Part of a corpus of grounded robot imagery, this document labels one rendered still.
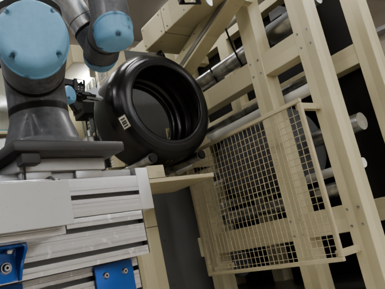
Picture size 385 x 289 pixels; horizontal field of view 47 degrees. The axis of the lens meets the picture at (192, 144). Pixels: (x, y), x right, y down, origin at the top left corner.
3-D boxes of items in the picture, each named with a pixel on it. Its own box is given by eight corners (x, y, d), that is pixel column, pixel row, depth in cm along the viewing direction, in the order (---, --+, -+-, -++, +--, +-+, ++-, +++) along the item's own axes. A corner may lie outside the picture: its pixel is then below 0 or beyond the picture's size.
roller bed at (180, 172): (175, 175, 264) (165, 128, 270) (194, 174, 273) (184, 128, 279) (193, 167, 248) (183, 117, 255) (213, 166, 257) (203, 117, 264)
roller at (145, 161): (118, 182, 224) (113, 175, 223) (125, 176, 227) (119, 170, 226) (153, 164, 197) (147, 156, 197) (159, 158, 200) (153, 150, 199)
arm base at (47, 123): (24, 145, 77) (17, 92, 79) (-9, 168, 87) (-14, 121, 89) (98, 145, 88) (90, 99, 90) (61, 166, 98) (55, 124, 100)
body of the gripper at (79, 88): (86, 79, 199) (60, 75, 192) (87, 97, 196) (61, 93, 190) (80, 86, 205) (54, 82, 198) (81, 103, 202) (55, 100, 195)
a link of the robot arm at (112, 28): (129, 60, 92) (120, 13, 95) (140, 33, 82) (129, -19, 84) (91, 62, 89) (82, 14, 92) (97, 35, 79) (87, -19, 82)
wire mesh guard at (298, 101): (208, 276, 244) (183, 155, 259) (211, 276, 245) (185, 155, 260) (343, 261, 175) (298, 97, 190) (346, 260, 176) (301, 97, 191)
